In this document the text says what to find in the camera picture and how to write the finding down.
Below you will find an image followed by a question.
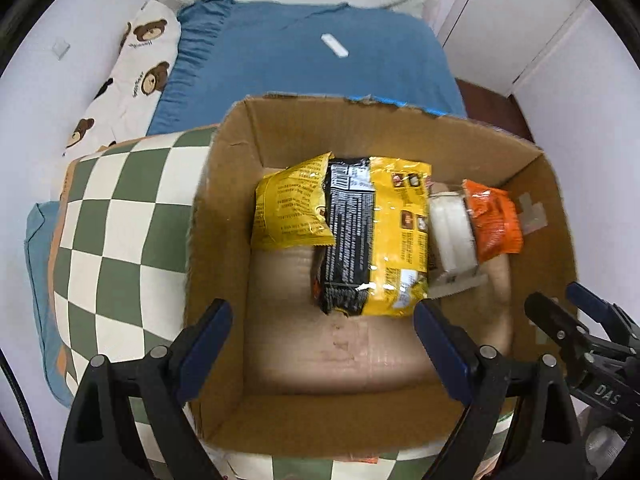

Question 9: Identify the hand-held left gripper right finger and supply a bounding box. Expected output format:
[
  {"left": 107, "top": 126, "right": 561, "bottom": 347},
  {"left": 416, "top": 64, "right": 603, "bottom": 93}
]
[{"left": 413, "top": 298, "right": 598, "bottom": 480}]

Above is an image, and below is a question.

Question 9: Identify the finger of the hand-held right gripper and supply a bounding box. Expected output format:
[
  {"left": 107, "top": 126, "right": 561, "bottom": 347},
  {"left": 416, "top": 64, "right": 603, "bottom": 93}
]
[
  {"left": 524, "top": 292, "right": 594, "bottom": 361},
  {"left": 565, "top": 281, "right": 640, "bottom": 350}
]

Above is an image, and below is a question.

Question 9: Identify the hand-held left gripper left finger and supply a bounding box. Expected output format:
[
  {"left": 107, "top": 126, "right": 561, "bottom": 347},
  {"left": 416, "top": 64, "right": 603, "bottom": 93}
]
[{"left": 59, "top": 298, "right": 234, "bottom": 480}]

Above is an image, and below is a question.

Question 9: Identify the orange snack packet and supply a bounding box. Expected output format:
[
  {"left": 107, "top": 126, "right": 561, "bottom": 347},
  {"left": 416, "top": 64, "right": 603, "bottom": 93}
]
[{"left": 461, "top": 179, "right": 525, "bottom": 263}]

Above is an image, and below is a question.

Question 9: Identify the yellow picture-print snack packet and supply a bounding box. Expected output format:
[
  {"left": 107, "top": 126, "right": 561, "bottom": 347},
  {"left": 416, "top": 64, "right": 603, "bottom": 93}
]
[{"left": 360, "top": 156, "right": 433, "bottom": 318}]

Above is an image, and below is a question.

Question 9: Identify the white snack packet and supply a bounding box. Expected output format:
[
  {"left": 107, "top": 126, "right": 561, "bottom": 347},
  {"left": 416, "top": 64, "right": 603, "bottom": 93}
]
[{"left": 429, "top": 187, "right": 489, "bottom": 302}]

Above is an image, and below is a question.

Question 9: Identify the cardboard box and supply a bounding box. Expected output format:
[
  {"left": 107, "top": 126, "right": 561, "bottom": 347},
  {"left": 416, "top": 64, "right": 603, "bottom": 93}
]
[{"left": 182, "top": 92, "right": 578, "bottom": 461}]

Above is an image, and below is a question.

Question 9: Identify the black snack packet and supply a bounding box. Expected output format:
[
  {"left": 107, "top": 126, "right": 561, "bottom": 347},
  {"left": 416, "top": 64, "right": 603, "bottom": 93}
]
[{"left": 311, "top": 156, "right": 378, "bottom": 317}]

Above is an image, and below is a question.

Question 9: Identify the yellow crinkled snack packet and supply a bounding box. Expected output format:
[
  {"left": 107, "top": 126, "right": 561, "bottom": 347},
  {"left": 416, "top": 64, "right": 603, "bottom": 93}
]
[{"left": 252, "top": 152, "right": 335, "bottom": 251}]

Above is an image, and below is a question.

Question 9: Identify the green checkered table cover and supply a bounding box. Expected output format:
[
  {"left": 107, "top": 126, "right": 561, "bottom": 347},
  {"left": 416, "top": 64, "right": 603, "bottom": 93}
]
[{"left": 47, "top": 125, "right": 518, "bottom": 480}]

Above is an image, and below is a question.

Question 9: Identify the light blue blanket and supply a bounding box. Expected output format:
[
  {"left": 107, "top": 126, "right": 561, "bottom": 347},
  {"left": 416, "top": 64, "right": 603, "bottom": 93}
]
[{"left": 25, "top": 202, "right": 76, "bottom": 408}]

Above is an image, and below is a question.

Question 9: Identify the bear-print white pillow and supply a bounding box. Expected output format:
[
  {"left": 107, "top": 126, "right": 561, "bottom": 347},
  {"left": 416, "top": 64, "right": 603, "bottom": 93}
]
[{"left": 62, "top": 0, "right": 182, "bottom": 158}]

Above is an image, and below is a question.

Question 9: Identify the white door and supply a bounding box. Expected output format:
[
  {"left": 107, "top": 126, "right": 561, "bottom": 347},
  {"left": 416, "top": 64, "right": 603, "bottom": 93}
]
[{"left": 436, "top": 0, "right": 591, "bottom": 98}]

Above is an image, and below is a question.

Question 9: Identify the blue bedsheet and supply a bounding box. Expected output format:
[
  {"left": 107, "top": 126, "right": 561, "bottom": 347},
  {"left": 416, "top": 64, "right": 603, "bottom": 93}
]
[{"left": 147, "top": 0, "right": 468, "bottom": 136}]

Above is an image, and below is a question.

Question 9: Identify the white remote control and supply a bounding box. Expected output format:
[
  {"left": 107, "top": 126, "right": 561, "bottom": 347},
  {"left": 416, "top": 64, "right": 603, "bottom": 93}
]
[{"left": 321, "top": 33, "right": 349, "bottom": 60}]

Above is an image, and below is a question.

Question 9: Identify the black cable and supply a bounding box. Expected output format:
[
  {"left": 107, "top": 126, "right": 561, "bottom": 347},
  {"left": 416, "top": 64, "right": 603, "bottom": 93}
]
[{"left": 0, "top": 347, "right": 51, "bottom": 480}]

